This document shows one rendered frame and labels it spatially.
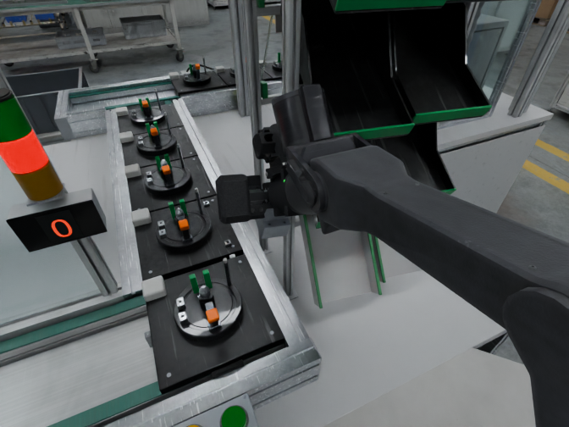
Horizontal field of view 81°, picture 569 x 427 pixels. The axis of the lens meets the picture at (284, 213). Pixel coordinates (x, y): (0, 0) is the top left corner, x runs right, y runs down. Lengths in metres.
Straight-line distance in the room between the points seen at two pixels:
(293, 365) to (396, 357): 0.26
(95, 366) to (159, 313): 0.16
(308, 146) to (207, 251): 0.58
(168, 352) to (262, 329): 0.18
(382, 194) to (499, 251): 0.08
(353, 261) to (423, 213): 0.52
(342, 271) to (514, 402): 0.43
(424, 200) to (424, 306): 0.71
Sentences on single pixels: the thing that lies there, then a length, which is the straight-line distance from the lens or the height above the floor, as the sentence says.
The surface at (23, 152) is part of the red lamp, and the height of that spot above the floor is 1.34.
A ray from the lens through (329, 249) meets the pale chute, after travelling 0.71.
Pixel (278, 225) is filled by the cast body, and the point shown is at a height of 1.24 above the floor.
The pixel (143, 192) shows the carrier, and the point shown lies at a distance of 1.09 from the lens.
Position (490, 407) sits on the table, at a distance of 0.87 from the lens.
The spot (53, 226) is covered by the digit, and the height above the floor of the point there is 1.21.
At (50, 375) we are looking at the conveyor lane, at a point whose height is 0.92.
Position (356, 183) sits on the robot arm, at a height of 1.44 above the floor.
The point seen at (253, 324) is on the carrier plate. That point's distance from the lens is 0.71.
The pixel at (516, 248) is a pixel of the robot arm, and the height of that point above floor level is 1.47.
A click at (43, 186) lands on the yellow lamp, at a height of 1.28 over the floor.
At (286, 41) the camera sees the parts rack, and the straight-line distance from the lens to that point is 0.51.
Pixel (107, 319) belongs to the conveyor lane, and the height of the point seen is 0.94.
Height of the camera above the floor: 1.58
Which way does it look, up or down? 41 degrees down
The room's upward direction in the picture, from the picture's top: straight up
